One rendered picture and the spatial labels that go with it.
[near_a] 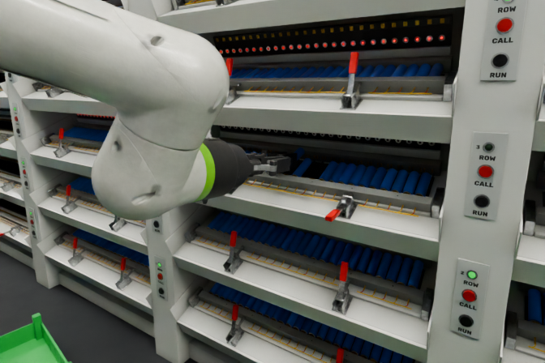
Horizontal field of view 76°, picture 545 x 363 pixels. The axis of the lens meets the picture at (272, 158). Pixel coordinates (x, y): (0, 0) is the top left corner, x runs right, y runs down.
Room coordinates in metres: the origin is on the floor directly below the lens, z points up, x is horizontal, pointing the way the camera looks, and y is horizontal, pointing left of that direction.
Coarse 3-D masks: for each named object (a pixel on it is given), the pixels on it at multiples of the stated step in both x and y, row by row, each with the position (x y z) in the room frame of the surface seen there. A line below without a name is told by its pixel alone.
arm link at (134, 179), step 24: (120, 144) 0.37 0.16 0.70; (144, 144) 0.36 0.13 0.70; (96, 168) 0.38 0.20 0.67; (120, 168) 0.37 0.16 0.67; (144, 168) 0.37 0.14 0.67; (168, 168) 0.38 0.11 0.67; (192, 168) 0.43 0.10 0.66; (96, 192) 0.38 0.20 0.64; (120, 192) 0.37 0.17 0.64; (144, 192) 0.37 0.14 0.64; (168, 192) 0.39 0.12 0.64; (192, 192) 0.44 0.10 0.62; (120, 216) 0.39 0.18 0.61; (144, 216) 0.39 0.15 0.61
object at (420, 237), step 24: (312, 144) 0.80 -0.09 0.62; (336, 144) 0.76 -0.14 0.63; (360, 144) 0.73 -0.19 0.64; (240, 192) 0.72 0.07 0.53; (264, 192) 0.71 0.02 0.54; (432, 192) 0.61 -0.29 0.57; (264, 216) 0.69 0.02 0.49; (288, 216) 0.65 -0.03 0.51; (312, 216) 0.61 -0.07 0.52; (360, 216) 0.58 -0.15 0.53; (384, 216) 0.57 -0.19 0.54; (408, 216) 0.56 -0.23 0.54; (432, 216) 0.55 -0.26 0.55; (360, 240) 0.58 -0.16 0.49; (384, 240) 0.55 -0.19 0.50; (408, 240) 0.53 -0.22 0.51; (432, 240) 0.50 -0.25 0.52
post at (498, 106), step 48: (480, 0) 0.49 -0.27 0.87; (528, 0) 0.46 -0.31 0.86; (480, 48) 0.48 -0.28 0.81; (528, 48) 0.46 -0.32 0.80; (480, 96) 0.48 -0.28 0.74; (528, 96) 0.45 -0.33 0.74; (528, 144) 0.45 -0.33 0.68; (480, 240) 0.47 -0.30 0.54; (432, 336) 0.49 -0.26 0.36; (480, 336) 0.46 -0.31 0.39
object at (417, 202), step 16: (256, 176) 0.73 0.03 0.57; (288, 176) 0.70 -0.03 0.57; (288, 192) 0.68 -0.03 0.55; (304, 192) 0.66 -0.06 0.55; (320, 192) 0.66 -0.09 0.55; (336, 192) 0.64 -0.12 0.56; (352, 192) 0.62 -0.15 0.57; (368, 192) 0.60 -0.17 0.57; (384, 192) 0.60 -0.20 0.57; (416, 208) 0.56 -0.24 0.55
